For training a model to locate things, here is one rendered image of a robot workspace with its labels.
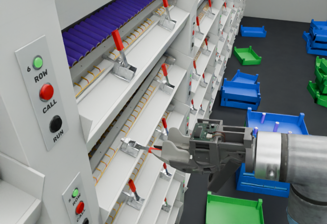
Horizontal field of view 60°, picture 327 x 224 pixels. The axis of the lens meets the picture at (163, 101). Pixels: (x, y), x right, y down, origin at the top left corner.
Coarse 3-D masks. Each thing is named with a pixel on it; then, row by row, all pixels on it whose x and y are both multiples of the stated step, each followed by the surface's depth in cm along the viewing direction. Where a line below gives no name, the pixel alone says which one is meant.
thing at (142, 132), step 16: (176, 64) 98; (160, 80) 89; (176, 80) 92; (144, 96) 81; (160, 96) 83; (144, 112) 76; (160, 112) 78; (128, 128) 70; (144, 128) 72; (112, 144) 65; (144, 144) 68; (112, 160) 62; (128, 160) 63; (96, 176) 58; (112, 176) 59; (128, 176) 60; (96, 192) 55; (112, 192) 56; (112, 208) 58
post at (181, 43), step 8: (192, 8) 88; (192, 16) 90; (184, 32) 91; (176, 40) 93; (184, 40) 92; (176, 48) 95; (184, 48) 94; (192, 56) 103; (192, 64) 106; (192, 72) 109; (184, 80) 101; (184, 88) 103; (176, 96) 106; (184, 96) 105; (184, 120) 112; (184, 128) 115; (184, 184) 146
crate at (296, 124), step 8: (248, 112) 159; (256, 112) 160; (248, 120) 154; (256, 120) 162; (264, 120) 162; (272, 120) 161; (280, 120) 160; (288, 120) 159; (296, 120) 158; (264, 128) 156; (272, 128) 156; (280, 128) 156; (288, 128) 156; (296, 128) 156; (304, 128) 151
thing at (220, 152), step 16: (208, 128) 55; (224, 128) 55; (240, 128) 54; (192, 144) 53; (208, 144) 53; (224, 144) 53; (240, 144) 52; (208, 160) 55; (224, 160) 55; (240, 160) 54
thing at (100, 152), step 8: (160, 64) 91; (152, 72) 86; (152, 80) 84; (144, 88) 79; (136, 96) 76; (128, 104) 72; (136, 104) 74; (144, 104) 77; (128, 112) 70; (120, 120) 68; (128, 120) 70; (112, 128) 65; (120, 128) 66; (112, 136) 63; (104, 144) 61; (96, 152) 59; (104, 152) 60; (96, 160) 58; (96, 168) 58
